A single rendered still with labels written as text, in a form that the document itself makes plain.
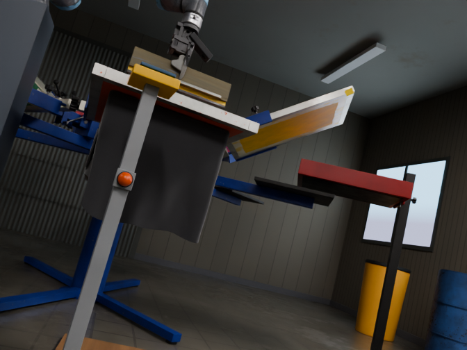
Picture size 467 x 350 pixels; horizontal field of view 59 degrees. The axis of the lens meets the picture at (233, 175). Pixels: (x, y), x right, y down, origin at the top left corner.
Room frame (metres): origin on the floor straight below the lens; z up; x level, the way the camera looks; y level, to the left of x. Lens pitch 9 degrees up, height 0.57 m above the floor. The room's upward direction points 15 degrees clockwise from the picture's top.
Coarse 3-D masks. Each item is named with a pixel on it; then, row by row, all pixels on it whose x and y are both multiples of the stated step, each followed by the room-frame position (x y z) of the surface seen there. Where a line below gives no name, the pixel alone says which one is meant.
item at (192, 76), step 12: (132, 60) 1.40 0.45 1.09; (144, 60) 1.41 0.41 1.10; (156, 60) 1.43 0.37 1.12; (168, 60) 1.44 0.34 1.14; (192, 72) 1.47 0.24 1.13; (192, 84) 1.48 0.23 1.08; (204, 84) 1.49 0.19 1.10; (216, 84) 1.50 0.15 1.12; (228, 84) 1.52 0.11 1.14; (228, 96) 1.52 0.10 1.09
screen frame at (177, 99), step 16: (96, 64) 1.24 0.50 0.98; (96, 80) 1.30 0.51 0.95; (112, 80) 1.26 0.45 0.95; (128, 80) 1.27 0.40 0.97; (96, 96) 1.50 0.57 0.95; (176, 96) 1.33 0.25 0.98; (192, 112) 1.38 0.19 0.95; (208, 112) 1.37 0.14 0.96; (224, 112) 1.38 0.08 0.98; (240, 128) 1.42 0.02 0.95; (256, 128) 1.43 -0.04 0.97
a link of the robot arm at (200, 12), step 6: (186, 0) 1.44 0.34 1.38; (192, 0) 1.43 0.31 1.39; (198, 0) 1.43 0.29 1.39; (204, 0) 1.44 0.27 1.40; (186, 6) 1.45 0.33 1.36; (192, 6) 1.43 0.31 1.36; (198, 6) 1.43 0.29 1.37; (204, 6) 1.45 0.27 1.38; (198, 12) 1.44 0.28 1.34; (204, 12) 1.46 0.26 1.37
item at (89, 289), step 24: (144, 72) 1.06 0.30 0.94; (144, 96) 1.11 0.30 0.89; (168, 96) 1.17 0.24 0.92; (144, 120) 1.11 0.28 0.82; (120, 168) 1.11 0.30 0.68; (120, 192) 1.11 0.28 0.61; (120, 216) 1.12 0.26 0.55; (96, 240) 1.14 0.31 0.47; (96, 264) 1.11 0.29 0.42; (96, 288) 1.12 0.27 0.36; (72, 336) 1.11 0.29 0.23
